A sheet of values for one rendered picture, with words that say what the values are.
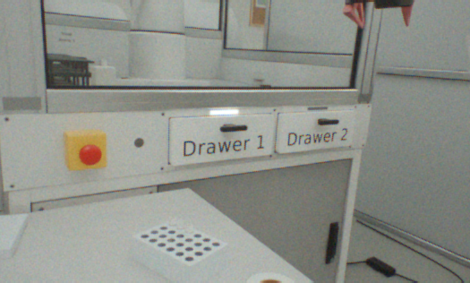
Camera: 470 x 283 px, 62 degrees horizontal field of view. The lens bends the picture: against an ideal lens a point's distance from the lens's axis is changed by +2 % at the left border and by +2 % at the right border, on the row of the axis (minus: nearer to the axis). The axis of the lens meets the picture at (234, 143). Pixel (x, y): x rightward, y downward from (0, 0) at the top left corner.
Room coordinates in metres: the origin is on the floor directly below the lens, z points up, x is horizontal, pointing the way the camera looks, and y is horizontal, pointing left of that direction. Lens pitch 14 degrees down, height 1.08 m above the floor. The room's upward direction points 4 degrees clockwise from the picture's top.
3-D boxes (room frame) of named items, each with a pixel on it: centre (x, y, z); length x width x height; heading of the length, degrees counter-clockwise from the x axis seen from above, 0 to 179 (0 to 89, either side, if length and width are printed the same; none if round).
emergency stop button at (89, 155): (0.71, 0.27, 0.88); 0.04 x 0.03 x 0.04; 123
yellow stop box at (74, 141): (0.73, 0.29, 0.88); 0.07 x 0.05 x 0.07; 123
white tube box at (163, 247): (0.53, 0.07, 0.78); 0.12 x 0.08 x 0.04; 53
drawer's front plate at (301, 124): (1.10, -0.24, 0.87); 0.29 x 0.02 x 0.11; 123
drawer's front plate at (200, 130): (0.93, 0.02, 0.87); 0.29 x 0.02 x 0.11; 123
